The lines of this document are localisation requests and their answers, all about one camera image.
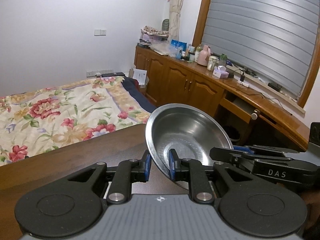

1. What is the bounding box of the medium steel bowl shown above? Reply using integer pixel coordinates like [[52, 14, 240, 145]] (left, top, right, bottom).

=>
[[145, 103, 233, 178]]

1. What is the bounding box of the right hand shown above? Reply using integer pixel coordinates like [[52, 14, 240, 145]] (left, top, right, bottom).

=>
[[301, 191, 320, 229]]

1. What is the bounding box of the wooden sideboard cabinet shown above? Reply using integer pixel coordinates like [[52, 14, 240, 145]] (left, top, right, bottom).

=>
[[134, 46, 310, 151]]

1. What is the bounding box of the pink tissue box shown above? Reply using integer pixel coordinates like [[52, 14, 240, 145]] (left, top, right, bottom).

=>
[[213, 65, 229, 79]]

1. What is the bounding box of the floral bed quilt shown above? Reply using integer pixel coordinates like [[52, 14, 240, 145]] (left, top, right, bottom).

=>
[[1, 76, 155, 165]]

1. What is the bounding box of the pink thermos jug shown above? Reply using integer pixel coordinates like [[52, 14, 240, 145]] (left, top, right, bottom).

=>
[[197, 45, 211, 67]]

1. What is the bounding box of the window roller blind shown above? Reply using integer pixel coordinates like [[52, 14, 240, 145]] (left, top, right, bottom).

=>
[[202, 0, 319, 95]]

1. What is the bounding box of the white paper bag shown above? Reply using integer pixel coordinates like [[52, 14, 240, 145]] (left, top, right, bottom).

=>
[[132, 69, 147, 86]]

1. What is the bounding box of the blue box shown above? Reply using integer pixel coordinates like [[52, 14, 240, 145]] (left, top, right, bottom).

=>
[[170, 40, 187, 51]]

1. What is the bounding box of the stack of folded fabrics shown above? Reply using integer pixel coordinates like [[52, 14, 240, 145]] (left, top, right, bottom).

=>
[[140, 25, 169, 42]]

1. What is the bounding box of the beige curtain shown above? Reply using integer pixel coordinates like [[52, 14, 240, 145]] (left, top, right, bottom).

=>
[[168, 0, 184, 41]]

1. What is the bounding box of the wall light switch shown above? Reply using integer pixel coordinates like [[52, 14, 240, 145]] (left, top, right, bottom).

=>
[[94, 29, 106, 36]]

